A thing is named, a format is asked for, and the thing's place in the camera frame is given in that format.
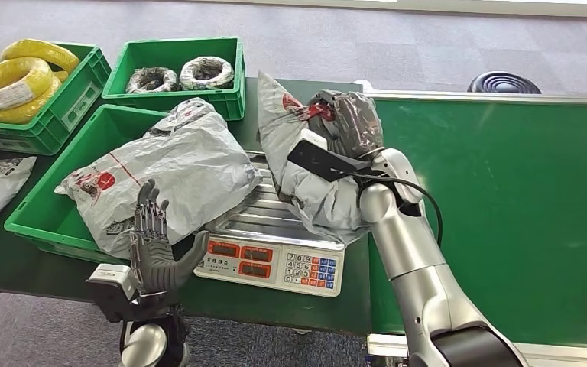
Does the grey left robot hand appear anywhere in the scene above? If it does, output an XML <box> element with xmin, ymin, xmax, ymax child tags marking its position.
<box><xmin>128</xmin><ymin>178</ymin><xmax>211</xmax><ymax>295</ymax></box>

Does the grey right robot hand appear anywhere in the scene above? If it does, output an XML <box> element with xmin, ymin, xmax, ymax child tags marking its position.
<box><xmin>307</xmin><ymin>89</ymin><xmax>384</xmax><ymax>161</ymax></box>

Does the large grey red-printed courier package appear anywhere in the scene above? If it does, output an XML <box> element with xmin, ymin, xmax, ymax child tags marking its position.
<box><xmin>54</xmin><ymin>97</ymin><xmax>263</xmax><ymax>260</ymax></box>

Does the green conveyor belt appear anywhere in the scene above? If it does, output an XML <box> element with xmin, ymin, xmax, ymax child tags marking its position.
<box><xmin>363</xmin><ymin>89</ymin><xmax>587</xmax><ymax>367</ymax></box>

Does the stainless steel scale tray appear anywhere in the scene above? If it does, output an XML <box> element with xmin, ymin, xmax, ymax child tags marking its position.
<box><xmin>206</xmin><ymin>151</ymin><xmax>348</xmax><ymax>252</ymax></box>

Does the white electronic scale base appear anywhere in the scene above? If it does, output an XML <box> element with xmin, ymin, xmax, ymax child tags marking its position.
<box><xmin>193</xmin><ymin>233</ymin><xmax>346</xmax><ymax>298</ymax></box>

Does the large empty-sided green plastic crate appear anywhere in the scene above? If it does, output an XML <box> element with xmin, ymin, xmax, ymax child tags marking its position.
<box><xmin>3</xmin><ymin>104</ymin><xmax>169</xmax><ymax>267</ymax></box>

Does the black ribbed round object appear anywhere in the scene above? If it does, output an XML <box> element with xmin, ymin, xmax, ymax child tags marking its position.
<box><xmin>467</xmin><ymin>71</ymin><xmax>543</xmax><ymax>94</ymax></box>

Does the green crate with white label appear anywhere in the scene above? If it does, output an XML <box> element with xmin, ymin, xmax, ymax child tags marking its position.
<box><xmin>0</xmin><ymin>41</ymin><xmax>112</xmax><ymax>157</ymax></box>

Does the plain green plastic crate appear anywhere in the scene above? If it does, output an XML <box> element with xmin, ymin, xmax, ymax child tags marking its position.
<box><xmin>101</xmin><ymin>35</ymin><xmax>247</xmax><ymax>122</ymax></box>

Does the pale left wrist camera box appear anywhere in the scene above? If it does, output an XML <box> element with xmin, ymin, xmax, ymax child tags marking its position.
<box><xmin>86</xmin><ymin>263</ymin><xmax>140</xmax><ymax>323</ymax></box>

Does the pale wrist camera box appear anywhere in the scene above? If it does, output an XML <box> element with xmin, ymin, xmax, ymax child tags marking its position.
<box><xmin>86</xmin><ymin>263</ymin><xmax>140</xmax><ymax>323</ymax></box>
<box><xmin>287</xmin><ymin>128</ymin><xmax>374</xmax><ymax>184</ymax></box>

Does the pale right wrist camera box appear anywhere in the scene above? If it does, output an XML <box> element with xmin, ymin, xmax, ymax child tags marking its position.
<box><xmin>287</xmin><ymin>128</ymin><xmax>374</xmax><ymax>184</ymax></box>

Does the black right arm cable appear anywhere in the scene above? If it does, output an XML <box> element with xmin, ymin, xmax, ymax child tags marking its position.
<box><xmin>346</xmin><ymin>172</ymin><xmax>444</xmax><ymax>249</ymax></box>

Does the dark wrapped wire coil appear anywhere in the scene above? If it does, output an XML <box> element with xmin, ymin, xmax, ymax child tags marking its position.
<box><xmin>125</xmin><ymin>67</ymin><xmax>180</xmax><ymax>95</ymax></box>

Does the white-wrapped dark wire coil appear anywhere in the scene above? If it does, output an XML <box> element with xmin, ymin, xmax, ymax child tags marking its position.
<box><xmin>179</xmin><ymin>55</ymin><xmax>235</xmax><ymax>91</ymax></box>

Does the yellow wire coil with label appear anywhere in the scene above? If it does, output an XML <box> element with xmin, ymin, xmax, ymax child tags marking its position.
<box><xmin>0</xmin><ymin>57</ymin><xmax>54</xmax><ymax>112</ymax></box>

